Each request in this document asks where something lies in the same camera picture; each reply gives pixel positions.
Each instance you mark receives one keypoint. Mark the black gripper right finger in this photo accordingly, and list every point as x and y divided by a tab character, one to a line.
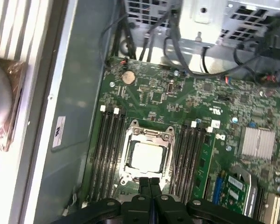
163	210

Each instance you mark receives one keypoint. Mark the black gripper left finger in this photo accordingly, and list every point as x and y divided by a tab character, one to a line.
140	210

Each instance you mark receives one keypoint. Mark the metal locking lever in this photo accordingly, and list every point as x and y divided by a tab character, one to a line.
174	168

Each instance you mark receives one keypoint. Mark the silver CPU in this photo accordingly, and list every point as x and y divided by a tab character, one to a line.
149	157

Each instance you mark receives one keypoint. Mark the metal socket cover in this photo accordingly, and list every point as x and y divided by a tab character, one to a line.
130	154

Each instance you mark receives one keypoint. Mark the blue expansion slot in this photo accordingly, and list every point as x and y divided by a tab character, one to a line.
216	191

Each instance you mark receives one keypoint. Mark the CPU socket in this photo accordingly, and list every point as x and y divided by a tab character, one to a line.
169	130

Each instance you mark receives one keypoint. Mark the green RAM stick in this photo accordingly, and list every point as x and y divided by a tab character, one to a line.
204	163

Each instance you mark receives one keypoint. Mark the green motherboard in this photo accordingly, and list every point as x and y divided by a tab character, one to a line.
177	100

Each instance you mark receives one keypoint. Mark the silver chipset heat sink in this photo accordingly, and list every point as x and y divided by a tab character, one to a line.
256	143

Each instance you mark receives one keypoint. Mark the silver coin battery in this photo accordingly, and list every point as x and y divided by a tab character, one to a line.
128	77

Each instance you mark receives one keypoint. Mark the black PC case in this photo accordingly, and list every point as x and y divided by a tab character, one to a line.
79	70

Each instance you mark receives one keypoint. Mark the metal drive cage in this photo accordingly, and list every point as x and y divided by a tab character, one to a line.
207	25

